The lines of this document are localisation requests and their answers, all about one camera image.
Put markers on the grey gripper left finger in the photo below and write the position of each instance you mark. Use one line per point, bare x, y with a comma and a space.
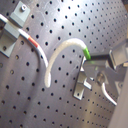
102, 74

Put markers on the grey cable clip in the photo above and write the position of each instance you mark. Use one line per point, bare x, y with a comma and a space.
20, 14
8, 39
81, 85

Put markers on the left grey cable clip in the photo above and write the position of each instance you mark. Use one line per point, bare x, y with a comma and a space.
81, 85

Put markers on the right grey cable clip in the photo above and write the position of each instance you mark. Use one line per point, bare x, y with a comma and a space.
20, 14

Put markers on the middle grey cable clip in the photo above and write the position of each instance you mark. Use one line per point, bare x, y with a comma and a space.
8, 39

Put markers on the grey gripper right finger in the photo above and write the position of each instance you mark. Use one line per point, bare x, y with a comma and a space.
115, 56

